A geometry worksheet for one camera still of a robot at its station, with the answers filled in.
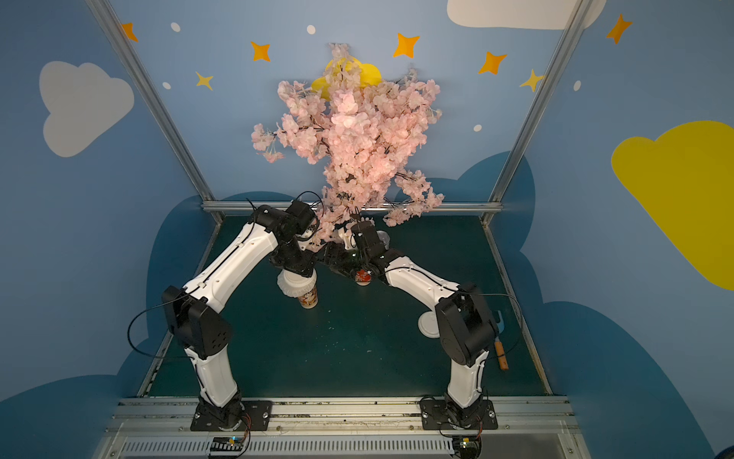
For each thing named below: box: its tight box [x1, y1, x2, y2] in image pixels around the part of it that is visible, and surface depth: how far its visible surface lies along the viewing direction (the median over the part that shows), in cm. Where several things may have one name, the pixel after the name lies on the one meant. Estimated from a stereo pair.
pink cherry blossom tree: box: [251, 43, 445, 252], surface depth 75 cm
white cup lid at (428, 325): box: [417, 310, 441, 339], surface depth 92 cm
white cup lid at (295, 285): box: [277, 267, 318, 298], surface depth 82 cm
